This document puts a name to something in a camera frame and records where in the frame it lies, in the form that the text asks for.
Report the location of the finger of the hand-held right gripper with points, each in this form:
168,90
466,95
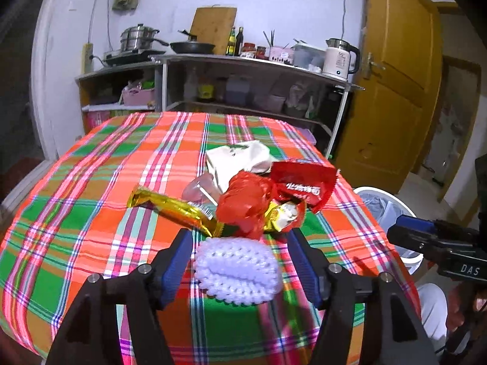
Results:
414,223
407,240

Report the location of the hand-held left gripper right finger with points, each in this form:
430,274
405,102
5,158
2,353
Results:
306,270

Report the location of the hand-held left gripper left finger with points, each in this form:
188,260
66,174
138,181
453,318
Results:
177,270

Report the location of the white trash bin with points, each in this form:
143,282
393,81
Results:
381,189

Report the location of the white foam fruit net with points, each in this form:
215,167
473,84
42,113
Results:
236,270

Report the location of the clear plastic cup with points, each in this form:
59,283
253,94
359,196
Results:
198,188

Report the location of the red snack wrapper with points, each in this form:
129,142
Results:
304,182

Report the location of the red plastic bag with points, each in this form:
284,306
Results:
243,201

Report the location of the white paper bag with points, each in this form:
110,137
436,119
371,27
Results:
236,159

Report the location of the person's right hand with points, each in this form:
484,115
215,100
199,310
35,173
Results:
470,306

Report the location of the grey bin liner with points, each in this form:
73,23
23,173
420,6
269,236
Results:
376,213

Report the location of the person's light trouser leg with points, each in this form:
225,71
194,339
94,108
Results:
433,311

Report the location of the small candy wrapper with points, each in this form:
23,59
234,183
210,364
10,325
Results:
283,215

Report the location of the gold snack wrapper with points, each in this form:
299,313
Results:
171,205

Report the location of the plaid tablecloth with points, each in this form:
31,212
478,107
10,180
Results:
95,197

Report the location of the purple lid storage box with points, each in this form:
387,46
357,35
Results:
310,136

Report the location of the yellow wooden door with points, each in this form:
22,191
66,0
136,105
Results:
395,83

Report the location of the pink basket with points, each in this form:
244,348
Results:
137,97

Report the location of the white electric kettle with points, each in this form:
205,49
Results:
336,61

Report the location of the yellow-label oil bottle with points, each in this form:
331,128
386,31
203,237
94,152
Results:
205,91

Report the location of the grey plastic canister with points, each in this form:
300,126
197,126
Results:
237,91

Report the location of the clear lidded container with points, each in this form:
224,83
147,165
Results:
308,57

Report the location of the low grey shelf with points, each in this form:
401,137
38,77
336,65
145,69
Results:
114,71

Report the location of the pink chopstick box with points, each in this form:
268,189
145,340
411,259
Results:
281,55

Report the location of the metal shelf rack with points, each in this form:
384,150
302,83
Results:
228,59

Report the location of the induction cooker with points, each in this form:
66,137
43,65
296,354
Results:
125,57

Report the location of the red sauce jar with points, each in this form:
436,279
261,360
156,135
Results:
261,53
249,51

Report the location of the black frying pan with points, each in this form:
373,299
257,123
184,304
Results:
192,47

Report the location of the yellow power strip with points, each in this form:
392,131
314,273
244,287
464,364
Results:
88,57

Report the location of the green yellow-label bottle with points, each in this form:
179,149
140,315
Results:
230,43

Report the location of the dark sauce bottle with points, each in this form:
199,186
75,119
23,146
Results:
239,43

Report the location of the chopsticks bundle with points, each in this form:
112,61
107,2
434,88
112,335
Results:
270,38

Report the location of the steel steamer pot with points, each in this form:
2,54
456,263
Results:
137,38

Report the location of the wooden cutting board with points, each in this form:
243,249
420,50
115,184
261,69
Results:
213,26

